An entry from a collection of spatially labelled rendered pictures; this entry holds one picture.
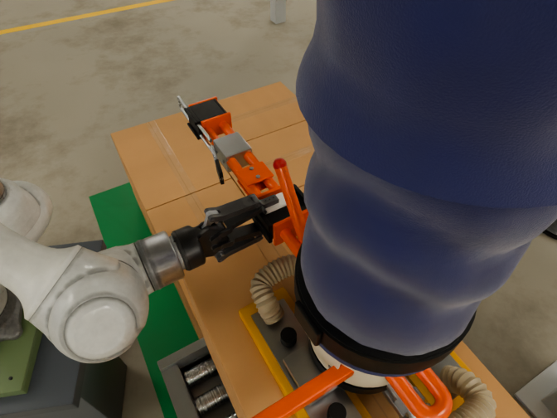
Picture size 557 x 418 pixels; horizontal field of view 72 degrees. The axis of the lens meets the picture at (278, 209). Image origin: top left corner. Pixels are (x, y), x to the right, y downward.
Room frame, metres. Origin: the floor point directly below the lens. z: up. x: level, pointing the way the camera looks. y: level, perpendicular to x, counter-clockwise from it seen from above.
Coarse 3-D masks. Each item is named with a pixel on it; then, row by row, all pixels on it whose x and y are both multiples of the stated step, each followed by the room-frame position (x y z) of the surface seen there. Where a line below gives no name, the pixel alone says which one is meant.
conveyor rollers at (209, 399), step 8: (208, 360) 0.44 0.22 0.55; (192, 368) 0.42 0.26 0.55; (200, 368) 0.41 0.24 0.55; (208, 368) 0.42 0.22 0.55; (192, 376) 0.39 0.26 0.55; (200, 376) 0.39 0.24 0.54; (208, 376) 0.40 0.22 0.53; (192, 384) 0.37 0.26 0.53; (208, 392) 0.35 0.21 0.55; (216, 392) 0.34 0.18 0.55; (224, 392) 0.35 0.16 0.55; (200, 400) 0.32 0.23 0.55; (208, 400) 0.32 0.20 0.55; (216, 400) 0.33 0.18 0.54; (224, 400) 0.33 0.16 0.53; (200, 408) 0.30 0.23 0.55; (208, 408) 0.31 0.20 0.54; (232, 416) 0.28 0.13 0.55
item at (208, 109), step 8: (192, 104) 0.80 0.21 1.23; (200, 104) 0.80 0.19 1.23; (208, 104) 0.80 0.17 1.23; (216, 104) 0.80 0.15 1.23; (200, 112) 0.77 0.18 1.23; (208, 112) 0.77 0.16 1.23; (216, 112) 0.77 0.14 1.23; (224, 112) 0.77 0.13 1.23; (200, 120) 0.74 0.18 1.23; (208, 120) 0.74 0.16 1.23; (216, 120) 0.75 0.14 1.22; (224, 120) 0.76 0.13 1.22; (216, 128) 0.75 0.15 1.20
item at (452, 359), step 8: (448, 360) 0.24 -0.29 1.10; (456, 360) 0.24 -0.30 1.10; (432, 368) 0.23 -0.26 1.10; (440, 368) 0.23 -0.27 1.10; (464, 368) 0.23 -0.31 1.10; (408, 376) 0.22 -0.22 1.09; (416, 376) 0.22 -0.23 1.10; (416, 384) 0.20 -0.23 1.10; (424, 392) 0.19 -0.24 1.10; (424, 400) 0.18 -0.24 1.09; (432, 400) 0.18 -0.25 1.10; (456, 400) 0.18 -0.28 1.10; (456, 408) 0.17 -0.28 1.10
